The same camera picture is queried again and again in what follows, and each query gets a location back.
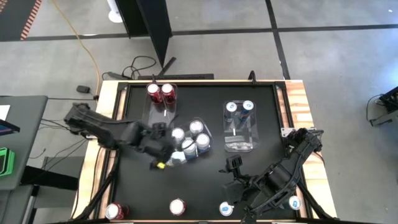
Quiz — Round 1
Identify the blue silver Red Bull can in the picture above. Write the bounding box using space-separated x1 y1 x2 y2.
218 201 234 217
239 100 255 122
281 195 302 211
224 101 239 124

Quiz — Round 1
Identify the white blue Spindrift can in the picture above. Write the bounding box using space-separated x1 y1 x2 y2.
195 133 211 154
181 138 198 160
170 126 187 146
188 119 205 136

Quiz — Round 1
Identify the black partition panel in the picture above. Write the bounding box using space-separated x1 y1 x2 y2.
114 0 173 68

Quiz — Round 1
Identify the red Coca-Cola can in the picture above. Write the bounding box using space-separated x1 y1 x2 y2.
104 202 130 221
160 83 177 105
146 83 163 105
169 198 187 217

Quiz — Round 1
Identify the grey side table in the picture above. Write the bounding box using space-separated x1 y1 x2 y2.
0 95 50 191

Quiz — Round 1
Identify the clear plastic bin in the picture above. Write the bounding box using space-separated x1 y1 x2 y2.
222 99 259 154
166 116 216 168
142 82 178 126

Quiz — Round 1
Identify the black frame clamp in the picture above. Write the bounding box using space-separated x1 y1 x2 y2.
247 70 259 86

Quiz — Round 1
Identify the black equipment on floor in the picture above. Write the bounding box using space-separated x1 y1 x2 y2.
366 86 398 128

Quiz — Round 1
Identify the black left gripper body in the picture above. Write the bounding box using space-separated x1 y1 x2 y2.
141 123 177 159

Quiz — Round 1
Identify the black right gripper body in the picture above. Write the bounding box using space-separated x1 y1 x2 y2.
221 180 251 205

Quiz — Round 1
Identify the black flat device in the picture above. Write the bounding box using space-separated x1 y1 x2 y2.
0 119 21 137

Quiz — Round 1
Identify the wooden table rim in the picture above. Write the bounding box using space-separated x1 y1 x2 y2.
70 79 339 224

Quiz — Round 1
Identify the white round stand base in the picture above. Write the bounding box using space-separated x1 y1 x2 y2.
106 0 124 24

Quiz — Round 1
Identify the black partition base bar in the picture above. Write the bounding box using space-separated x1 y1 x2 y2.
137 73 215 81

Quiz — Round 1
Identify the silver mounting plate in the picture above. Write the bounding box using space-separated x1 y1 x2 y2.
280 126 318 138

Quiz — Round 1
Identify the black mat with orange edge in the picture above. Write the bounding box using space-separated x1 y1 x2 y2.
0 0 44 42

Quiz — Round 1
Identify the yellow extension cable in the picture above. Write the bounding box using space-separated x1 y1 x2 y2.
49 0 102 97

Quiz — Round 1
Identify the green tray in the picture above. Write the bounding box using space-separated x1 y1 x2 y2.
0 147 16 178

